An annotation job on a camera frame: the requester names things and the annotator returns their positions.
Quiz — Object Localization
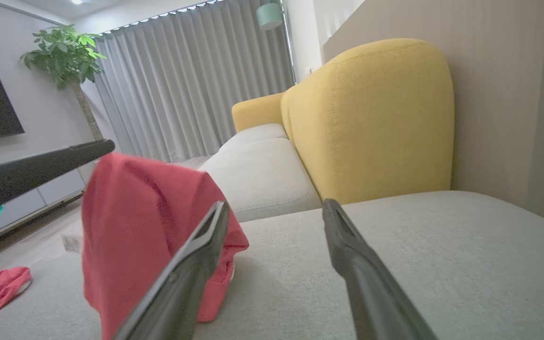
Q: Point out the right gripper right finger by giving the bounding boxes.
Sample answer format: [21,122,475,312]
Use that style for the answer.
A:
[322,198,439,340]

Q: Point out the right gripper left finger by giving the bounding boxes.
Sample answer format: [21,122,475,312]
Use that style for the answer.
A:
[113,201,230,340]

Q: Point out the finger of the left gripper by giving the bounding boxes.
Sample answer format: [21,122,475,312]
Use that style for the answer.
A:
[0,139,116,204]

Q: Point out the red basketball jersey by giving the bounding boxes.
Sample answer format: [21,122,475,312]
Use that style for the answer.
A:
[62,152,250,340]

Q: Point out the white television cabinet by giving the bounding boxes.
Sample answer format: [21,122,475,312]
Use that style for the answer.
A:
[0,163,98,239]

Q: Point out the grey sofa chaise seat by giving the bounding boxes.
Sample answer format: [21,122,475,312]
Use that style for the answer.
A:
[0,190,544,340]

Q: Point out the green potted tree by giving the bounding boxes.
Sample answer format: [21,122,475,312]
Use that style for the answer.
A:
[19,25,107,141]

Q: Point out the grey sofa back cushion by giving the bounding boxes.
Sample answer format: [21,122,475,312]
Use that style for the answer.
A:
[198,138,323,222]

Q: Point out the grey sofa seat cushion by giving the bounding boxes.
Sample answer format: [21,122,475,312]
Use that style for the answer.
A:
[218,124,289,154]

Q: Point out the grey curtain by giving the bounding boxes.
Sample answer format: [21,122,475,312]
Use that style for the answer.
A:
[93,0,296,163]

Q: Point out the mint green lamp shade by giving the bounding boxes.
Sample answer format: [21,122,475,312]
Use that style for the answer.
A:
[256,2,284,31]

